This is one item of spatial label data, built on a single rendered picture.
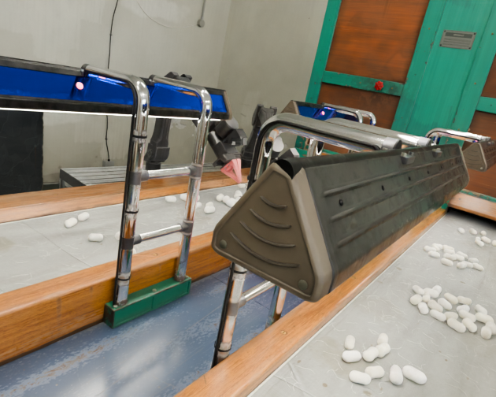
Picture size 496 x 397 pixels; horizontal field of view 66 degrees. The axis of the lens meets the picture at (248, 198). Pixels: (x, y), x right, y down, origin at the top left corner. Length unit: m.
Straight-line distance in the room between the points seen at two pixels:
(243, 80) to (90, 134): 1.46
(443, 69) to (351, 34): 0.48
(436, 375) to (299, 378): 0.25
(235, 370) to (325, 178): 0.40
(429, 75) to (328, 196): 1.78
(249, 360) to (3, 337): 0.36
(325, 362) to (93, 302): 0.41
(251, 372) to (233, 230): 0.38
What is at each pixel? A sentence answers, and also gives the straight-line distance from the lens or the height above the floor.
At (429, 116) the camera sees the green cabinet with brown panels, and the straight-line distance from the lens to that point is 1.98.
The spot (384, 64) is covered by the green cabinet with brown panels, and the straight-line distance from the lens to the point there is 2.06.
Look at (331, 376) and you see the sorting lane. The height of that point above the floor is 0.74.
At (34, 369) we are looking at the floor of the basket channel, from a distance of 0.72.
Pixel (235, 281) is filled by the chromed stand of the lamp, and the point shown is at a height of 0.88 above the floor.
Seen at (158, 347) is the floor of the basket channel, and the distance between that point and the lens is 0.75.
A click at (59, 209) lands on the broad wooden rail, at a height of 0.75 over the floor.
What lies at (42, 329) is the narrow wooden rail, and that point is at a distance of 0.73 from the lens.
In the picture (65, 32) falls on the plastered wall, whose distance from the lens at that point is 3.17.
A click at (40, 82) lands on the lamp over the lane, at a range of 0.72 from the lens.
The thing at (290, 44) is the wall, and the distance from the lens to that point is 3.51.
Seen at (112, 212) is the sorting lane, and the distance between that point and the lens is 1.11.
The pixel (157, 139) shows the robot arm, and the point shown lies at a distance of 1.61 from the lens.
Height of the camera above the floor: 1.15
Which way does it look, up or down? 17 degrees down
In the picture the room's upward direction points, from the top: 11 degrees clockwise
